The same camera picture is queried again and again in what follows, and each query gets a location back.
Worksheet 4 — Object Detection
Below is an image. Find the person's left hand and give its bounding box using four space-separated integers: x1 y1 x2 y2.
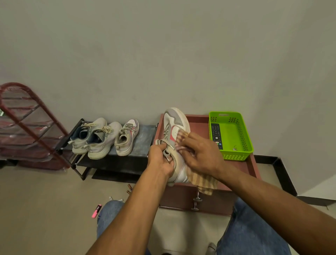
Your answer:
147 143 175 179

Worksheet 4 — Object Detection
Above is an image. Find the person's right hand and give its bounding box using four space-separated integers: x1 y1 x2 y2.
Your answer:
176 132 226 180

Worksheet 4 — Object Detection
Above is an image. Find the striped yellow cleaning cloth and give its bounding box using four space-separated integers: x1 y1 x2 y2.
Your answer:
174 129 218 196

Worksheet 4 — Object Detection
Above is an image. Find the black remote control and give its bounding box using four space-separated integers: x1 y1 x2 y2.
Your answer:
211 123 224 151

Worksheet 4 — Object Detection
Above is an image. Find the white pink sneaker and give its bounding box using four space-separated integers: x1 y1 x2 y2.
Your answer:
155 107 191 187
114 118 140 157

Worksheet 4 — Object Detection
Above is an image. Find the red-brown drawer cabinet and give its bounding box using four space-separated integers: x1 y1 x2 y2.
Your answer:
153 113 262 216

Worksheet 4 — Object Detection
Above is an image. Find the grey-blue sneaker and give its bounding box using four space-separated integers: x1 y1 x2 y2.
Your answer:
86 121 123 160
68 117 108 155

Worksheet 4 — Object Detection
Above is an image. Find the pink highlighter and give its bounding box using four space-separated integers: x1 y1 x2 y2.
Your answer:
91 204 103 219

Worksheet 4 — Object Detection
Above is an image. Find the person's right forearm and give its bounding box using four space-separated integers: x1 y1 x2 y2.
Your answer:
215 167 336 255

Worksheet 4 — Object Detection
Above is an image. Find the person's left forearm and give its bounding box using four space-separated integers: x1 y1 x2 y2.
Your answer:
85 168 171 255

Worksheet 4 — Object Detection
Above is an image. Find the person's right leg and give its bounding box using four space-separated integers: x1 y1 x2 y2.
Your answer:
216 197 292 255

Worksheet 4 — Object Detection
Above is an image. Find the black shoe rack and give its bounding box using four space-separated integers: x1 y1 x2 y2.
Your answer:
55 118 159 183

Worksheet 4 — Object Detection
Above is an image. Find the green plastic basket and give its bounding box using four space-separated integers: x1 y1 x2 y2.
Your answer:
209 111 254 161

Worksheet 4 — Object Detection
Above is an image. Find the black baseboard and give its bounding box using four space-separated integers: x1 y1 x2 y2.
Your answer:
254 154 336 207

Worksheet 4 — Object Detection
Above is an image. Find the red metal rack plastic-wrapped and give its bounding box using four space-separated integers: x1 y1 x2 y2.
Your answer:
0 82 71 171

